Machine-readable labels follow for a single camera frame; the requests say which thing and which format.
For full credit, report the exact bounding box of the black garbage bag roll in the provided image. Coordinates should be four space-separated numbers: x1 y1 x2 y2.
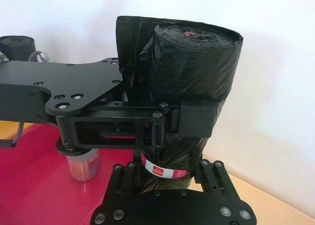
115 15 245 194

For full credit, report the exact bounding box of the red glossy tray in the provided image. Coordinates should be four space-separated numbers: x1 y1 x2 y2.
0 123 141 225

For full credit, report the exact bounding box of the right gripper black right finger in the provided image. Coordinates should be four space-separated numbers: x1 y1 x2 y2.
193 159 239 198

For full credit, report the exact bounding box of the clear toothpick container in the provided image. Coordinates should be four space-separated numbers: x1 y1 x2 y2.
65 148 100 183

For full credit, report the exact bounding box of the thin dark gripper cable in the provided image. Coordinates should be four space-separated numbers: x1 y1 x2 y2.
0 121 26 150

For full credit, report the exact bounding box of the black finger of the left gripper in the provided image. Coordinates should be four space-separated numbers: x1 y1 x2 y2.
97 80 131 105
55 98 219 153

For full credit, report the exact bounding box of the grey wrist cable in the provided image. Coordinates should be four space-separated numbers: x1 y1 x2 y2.
27 51 54 64

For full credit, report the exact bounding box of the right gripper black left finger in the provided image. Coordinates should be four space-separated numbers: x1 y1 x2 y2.
106 150 144 203

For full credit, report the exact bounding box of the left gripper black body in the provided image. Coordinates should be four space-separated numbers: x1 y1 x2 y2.
0 58 122 125

